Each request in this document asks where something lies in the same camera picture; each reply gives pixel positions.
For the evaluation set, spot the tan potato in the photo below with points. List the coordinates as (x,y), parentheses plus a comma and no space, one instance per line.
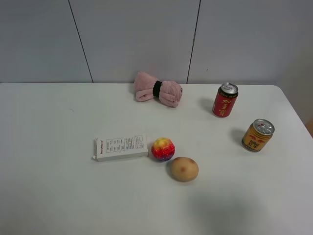
(184,169)

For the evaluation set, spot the pink rolled towel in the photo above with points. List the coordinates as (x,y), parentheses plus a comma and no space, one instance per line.
(148,87)

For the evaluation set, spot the rainbow glitter ball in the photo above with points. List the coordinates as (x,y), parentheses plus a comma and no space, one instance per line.
(163,149)

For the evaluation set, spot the white cardboard box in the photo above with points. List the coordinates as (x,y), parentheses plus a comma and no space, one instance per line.
(122,148)

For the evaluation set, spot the red drink can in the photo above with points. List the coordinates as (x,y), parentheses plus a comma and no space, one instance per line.
(225,99)

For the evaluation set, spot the gold drink can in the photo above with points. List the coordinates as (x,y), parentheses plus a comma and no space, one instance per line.
(257,135)

